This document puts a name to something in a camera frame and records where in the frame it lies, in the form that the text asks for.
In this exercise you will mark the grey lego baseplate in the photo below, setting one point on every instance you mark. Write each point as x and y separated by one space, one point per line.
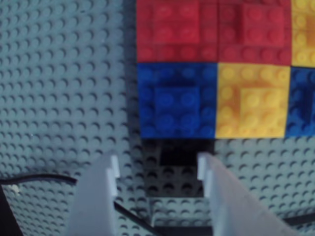
61 86

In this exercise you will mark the blue lego cube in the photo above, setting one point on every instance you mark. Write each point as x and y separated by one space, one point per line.
177 103
301 103

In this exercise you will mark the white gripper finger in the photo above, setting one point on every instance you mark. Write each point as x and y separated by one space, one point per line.
93 196
233 201

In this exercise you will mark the red lego cube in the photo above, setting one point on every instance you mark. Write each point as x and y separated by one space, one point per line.
177 29
253 32

